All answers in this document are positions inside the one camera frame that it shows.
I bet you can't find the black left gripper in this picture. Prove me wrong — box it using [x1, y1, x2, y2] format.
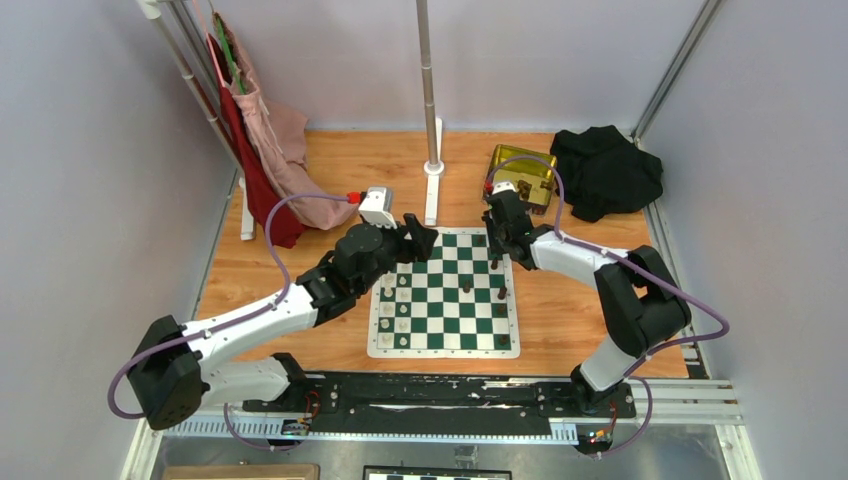
[356, 214, 437, 297]

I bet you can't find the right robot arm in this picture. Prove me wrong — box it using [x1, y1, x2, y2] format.
[482, 182, 692, 418]

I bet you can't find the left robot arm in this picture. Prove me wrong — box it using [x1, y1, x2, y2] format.
[121, 214, 439, 430]

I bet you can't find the green white chess board mat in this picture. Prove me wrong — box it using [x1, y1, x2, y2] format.
[367, 227, 521, 359]

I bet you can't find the decorated gold tin box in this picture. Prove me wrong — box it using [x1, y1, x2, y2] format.
[483, 144, 557, 216]

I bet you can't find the white stand base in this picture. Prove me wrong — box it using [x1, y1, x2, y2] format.
[424, 117, 445, 227]

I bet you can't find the black cloth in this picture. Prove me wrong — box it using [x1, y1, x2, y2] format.
[550, 125, 664, 223]

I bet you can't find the red cloth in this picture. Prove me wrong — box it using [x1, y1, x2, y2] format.
[206, 34, 307, 249]

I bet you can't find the pink cloth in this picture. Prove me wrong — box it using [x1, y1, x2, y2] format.
[212, 11, 356, 230]

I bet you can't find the metal stand pole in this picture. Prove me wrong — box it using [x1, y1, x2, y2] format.
[415, 0, 441, 175]

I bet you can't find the white clothes rack pole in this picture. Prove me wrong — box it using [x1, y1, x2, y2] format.
[135, 0, 256, 241]

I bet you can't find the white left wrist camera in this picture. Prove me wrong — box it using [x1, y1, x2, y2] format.
[358, 186, 397, 229]

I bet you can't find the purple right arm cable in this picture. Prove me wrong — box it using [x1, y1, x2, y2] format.
[482, 154, 731, 458]

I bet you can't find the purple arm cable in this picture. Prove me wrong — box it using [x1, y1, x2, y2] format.
[107, 192, 362, 453]
[482, 154, 731, 458]

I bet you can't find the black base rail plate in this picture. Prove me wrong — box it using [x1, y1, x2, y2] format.
[241, 372, 636, 436]

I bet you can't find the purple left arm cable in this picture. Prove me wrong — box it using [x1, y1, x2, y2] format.
[107, 192, 362, 453]

